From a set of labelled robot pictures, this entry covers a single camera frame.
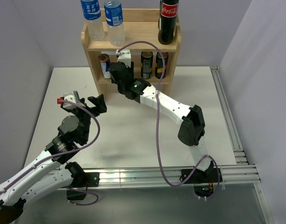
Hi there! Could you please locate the water bottle blue label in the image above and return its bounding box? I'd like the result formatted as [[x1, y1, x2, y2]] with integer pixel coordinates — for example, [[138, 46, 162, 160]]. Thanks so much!
[[80, 0, 105, 41]]

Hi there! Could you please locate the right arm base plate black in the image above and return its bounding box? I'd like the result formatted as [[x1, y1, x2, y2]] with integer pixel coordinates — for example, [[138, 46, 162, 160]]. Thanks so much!
[[186, 169, 223, 184]]

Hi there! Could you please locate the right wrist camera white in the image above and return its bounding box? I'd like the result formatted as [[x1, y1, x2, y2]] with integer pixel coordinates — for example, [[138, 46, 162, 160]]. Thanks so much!
[[116, 49, 131, 68]]

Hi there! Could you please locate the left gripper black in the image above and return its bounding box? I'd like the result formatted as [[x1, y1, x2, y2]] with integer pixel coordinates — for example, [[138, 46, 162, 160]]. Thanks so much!
[[68, 93, 106, 142]]

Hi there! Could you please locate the black yellow beverage can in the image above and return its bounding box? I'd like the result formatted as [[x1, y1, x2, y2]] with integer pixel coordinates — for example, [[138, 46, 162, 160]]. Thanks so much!
[[155, 52, 169, 79]]

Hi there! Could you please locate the blue silver energy drink can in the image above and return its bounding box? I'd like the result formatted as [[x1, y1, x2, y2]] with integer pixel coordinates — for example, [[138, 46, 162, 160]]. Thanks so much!
[[98, 54, 111, 80]]

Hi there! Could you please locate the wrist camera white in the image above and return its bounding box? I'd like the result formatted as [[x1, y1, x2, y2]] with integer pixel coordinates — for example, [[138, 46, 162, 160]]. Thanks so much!
[[57, 91, 85, 111], [116, 49, 131, 68]]

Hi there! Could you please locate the aluminium rail frame front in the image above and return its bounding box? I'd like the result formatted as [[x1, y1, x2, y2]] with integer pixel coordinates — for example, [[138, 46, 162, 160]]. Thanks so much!
[[15, 163, 260, 192]]

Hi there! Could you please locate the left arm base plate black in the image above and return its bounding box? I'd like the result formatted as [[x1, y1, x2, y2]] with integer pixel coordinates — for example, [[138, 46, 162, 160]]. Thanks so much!
[[66, 172, 100, 188]]

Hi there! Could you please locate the Coca-Cola bottle red label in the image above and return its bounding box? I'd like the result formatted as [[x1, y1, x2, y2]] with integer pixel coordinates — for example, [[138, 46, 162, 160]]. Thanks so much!
[[158, 0, 179, 45]]

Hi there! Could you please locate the wooden two-tier shelf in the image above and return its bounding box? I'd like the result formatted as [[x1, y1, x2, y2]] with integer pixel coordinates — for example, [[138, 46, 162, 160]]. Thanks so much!
[[81, 8, 182, 95]]

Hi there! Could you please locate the small water bottle blue cap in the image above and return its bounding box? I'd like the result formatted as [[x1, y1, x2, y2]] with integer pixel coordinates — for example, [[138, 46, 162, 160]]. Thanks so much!
[[104, 0, 125, 46]]

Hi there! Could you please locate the dark green beverage can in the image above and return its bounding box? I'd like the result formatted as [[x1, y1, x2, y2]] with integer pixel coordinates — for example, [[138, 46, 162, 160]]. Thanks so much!
[[141, 52, 153, 79]]

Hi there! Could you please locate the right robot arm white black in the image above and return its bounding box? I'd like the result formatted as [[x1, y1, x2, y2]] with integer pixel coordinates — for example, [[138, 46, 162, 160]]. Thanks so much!
[[109, 62, 214, 182]]

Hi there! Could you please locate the aluminium rail frame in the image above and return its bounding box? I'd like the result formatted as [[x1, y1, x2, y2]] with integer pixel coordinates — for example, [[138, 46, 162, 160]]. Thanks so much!
[[210, 66, 249, 165], [15, 163, 260, 192]]

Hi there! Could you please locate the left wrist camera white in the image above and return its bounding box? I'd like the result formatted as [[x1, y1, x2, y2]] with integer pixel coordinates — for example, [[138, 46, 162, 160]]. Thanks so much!
[[57, 91, 85, 111]]

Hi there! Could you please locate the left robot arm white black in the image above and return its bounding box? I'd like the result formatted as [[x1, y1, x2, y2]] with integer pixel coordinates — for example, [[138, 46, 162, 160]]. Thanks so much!
[[0, 91, 107, 224]]

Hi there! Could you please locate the aluminium rail frame right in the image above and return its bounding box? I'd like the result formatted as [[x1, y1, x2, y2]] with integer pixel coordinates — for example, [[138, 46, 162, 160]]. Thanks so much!
[[210, 66, 249, 165]]

